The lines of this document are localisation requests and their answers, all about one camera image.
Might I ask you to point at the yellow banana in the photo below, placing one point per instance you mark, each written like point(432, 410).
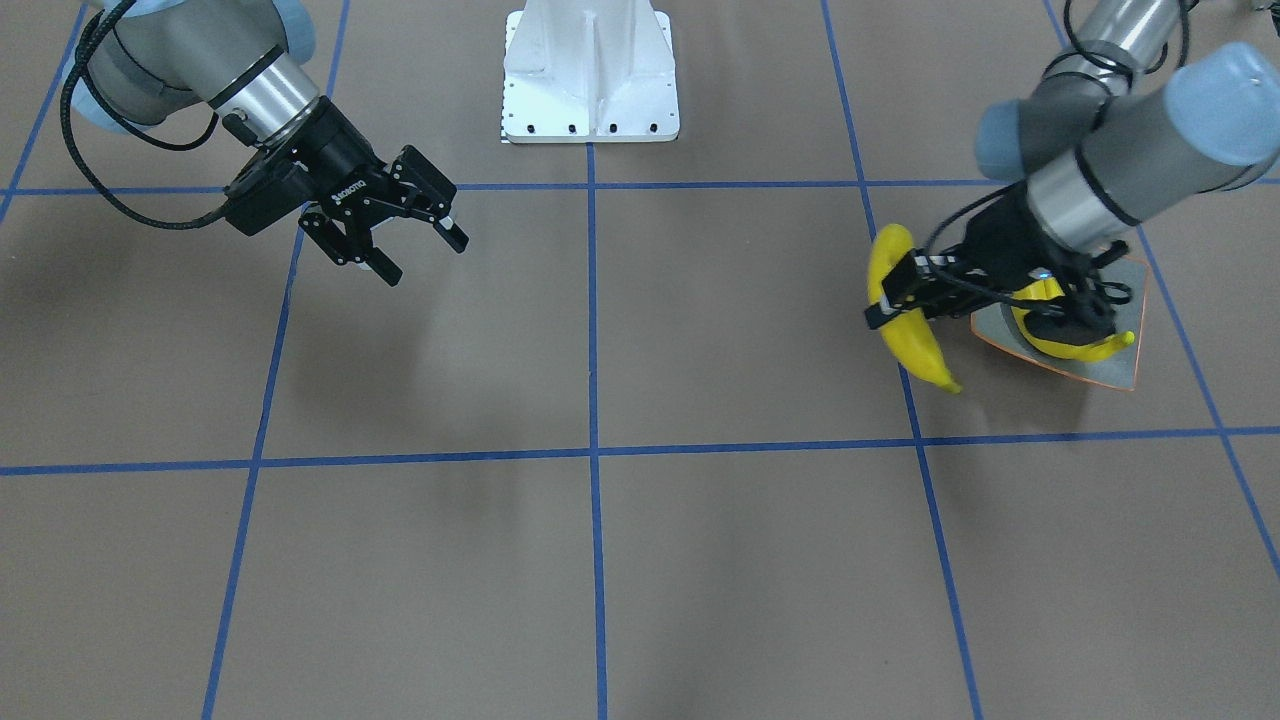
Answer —
point(911, 341)
point(1060, 345)

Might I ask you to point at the grey square plate orange rim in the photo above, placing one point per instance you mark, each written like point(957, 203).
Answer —
point(1112, 364)

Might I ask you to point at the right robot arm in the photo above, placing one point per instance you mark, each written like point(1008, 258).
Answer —
point(138, 62)

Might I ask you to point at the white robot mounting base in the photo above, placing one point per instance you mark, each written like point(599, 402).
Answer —
point(589, 72)

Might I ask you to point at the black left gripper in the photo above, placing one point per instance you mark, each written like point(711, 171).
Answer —
point(1012, 240)

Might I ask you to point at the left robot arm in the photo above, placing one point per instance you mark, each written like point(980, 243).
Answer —
point(1083, 159)

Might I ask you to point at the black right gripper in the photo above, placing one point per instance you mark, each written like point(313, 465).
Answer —
point(338, 160)

